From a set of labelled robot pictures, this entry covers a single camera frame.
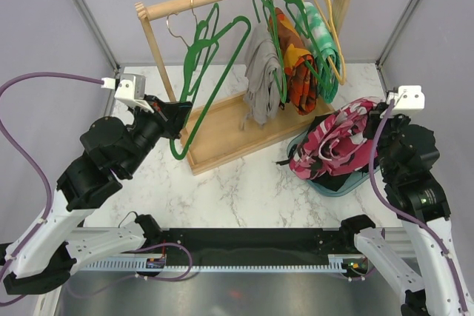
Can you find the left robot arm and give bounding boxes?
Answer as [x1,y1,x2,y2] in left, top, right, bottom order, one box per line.
[1,95,193,295]

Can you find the green white tie-dye trousers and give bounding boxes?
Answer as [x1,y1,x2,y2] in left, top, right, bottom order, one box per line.
[296,1,341,104]

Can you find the orange patterned trousers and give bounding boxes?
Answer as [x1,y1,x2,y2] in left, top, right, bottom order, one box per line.
[275,7,318,115]

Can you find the grey trousers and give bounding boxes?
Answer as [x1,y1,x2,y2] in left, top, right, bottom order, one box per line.
[244,23,282,127]

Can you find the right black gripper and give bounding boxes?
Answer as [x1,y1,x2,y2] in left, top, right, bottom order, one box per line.
[362,100,412,178]

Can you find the green hanger with tie-dye trousers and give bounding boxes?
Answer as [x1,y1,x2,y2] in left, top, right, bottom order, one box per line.
[284,0,329,87]

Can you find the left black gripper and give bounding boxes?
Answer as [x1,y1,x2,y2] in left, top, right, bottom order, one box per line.
[122,95,193,178]

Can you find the pink camouflage trousers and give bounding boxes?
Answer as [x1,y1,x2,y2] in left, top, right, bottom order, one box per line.
[277,96,380,181]

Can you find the green hanger with grey trousers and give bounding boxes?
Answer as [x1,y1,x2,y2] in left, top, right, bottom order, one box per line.
[252,0,287,104]

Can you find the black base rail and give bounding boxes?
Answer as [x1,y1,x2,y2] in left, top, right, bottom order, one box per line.
[129,227,361,271]

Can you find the green hanger with orange trousers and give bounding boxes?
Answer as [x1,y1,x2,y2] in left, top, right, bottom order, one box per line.
[269,0,332,95]

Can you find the green hanger with black trousers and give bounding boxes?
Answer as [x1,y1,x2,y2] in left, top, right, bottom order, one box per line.
[181,0,220,103]

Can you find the blue transparent plastic bin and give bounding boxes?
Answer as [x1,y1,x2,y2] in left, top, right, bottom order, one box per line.
[287,132,370,198]

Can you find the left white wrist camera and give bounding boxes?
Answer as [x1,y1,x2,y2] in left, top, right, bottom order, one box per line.
[101,73,153,113]

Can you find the black trousers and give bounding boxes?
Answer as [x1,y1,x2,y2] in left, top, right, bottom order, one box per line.
[308,114,369,192]

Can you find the yellow hanger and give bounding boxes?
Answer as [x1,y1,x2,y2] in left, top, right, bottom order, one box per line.
[311,0,347,85]

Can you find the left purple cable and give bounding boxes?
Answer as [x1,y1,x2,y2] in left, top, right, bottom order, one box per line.
[0,71,193,304]

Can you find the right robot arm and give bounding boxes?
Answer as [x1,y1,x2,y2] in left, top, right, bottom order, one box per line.
[338,103,473,315]

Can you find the wooden clothes rack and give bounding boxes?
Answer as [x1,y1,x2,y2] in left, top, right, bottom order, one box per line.
[135,0,350,175]

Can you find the green hanger with pink trousers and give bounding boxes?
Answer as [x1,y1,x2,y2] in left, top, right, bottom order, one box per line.
[165,10,252,160]

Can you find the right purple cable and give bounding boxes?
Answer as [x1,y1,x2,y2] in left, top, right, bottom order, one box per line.
[368,93,467,316]

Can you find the purple cable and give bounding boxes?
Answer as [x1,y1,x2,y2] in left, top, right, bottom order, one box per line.
[0,71,193,304]
[368,93,467,316]

